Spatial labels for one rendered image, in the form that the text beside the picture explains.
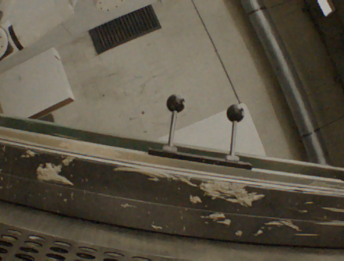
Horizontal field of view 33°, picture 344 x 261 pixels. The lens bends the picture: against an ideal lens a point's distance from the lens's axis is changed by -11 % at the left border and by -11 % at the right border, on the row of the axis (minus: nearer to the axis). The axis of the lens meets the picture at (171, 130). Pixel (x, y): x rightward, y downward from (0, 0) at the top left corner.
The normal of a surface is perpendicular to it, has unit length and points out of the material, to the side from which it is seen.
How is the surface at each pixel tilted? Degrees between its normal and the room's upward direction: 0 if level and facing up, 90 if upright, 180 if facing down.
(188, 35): 90
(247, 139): 90
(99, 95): 90
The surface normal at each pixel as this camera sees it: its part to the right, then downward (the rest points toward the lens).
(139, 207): 0.04, 0.06
